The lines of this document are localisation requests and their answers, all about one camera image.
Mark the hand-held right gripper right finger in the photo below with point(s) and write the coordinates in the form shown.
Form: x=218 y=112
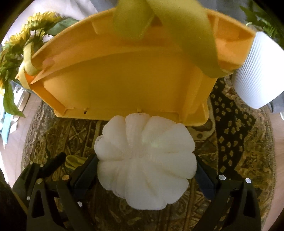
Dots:
x=203 y=180

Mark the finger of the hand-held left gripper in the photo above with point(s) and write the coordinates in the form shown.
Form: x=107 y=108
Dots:
x=54 y=163

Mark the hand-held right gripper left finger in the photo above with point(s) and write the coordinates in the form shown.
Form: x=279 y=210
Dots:
x=86 y=175

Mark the white pumpkin plush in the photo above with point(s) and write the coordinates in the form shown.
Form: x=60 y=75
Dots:
x=144 y=160

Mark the orange plastic crate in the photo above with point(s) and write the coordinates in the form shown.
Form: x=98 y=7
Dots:
x=124 y=84

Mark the patterned fringed table cloth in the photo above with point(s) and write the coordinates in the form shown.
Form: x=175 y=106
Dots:
x=233 y=144

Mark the white ribbed plant pot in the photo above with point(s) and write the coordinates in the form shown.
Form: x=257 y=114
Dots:
x=259 y=71

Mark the sunflower bouquet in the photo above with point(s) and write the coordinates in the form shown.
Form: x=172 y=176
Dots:
x=20 y=37

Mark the green ribbon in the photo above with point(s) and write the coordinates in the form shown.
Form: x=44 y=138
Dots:
x=188 y=28

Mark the beige curtain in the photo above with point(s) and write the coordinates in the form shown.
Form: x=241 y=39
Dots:
x=84 y=8

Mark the green potted plant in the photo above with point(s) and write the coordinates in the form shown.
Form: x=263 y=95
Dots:
x=264 y=20

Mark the grey curtain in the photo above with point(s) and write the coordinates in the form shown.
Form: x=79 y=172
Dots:
x=221 y=8

